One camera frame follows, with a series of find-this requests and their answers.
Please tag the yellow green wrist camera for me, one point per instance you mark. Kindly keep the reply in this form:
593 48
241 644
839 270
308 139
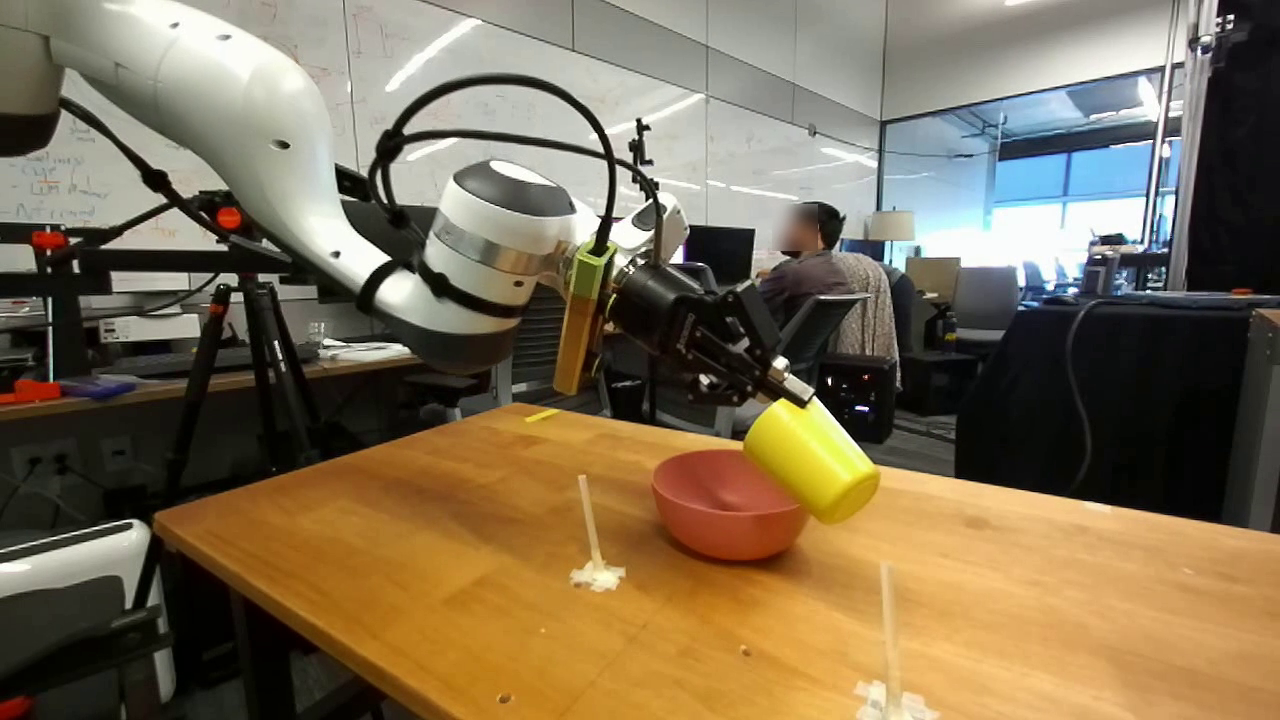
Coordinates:
576 324

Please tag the seated man grey shirt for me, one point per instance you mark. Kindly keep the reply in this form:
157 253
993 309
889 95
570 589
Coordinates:
815 266

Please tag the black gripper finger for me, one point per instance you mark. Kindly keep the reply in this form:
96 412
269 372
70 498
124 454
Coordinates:
788 384

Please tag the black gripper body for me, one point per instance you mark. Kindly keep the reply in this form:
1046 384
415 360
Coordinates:
722 333

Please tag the white taped stick near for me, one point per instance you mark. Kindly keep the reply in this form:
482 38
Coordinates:
593 575

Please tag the white taped stick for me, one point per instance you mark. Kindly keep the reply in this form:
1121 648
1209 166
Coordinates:
889 697
593 575

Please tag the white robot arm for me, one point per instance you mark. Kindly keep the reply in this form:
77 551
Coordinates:
497 228

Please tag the white taped stick far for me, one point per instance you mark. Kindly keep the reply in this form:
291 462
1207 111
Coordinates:
889 697

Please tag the pink plastic bowl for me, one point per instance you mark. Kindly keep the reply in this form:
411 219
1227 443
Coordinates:
722 505

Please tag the yellow plastic cup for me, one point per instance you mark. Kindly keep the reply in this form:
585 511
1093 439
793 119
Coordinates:
808 454

